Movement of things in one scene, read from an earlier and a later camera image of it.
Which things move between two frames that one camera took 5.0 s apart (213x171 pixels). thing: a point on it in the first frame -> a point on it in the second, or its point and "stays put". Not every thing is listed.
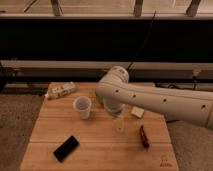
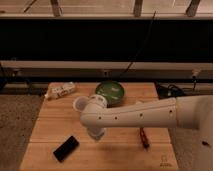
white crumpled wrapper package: x=59 y=89 stays put
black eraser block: x=65 y=148 stays put
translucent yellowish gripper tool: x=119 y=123 -> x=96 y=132
